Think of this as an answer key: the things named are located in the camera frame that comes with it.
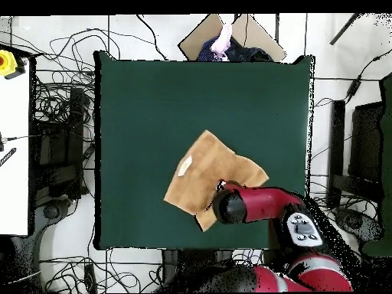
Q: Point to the dark green table cloth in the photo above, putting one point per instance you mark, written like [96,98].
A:
[183,98]

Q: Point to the black chair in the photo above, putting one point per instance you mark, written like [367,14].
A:
[364,137]
[61,180]

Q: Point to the pink garment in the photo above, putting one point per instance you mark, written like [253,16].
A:
[223,39]

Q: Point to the black rod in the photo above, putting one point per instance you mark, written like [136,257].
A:
[346,29]

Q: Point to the white desk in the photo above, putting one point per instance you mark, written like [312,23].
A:
[13,153]

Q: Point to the dark blue garment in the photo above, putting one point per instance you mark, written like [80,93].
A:
[245,53]

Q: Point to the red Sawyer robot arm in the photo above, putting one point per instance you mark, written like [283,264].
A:
[263,203]

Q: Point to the chair base with casters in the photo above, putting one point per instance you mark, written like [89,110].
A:
[50,212]
[353,221]

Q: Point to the brown cardboard box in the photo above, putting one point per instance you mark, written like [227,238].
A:
[196,39]

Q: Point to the orange terry towel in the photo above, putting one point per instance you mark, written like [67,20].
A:
[202,171]

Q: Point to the yellow emergency stop button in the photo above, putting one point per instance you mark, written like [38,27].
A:
[6,62]

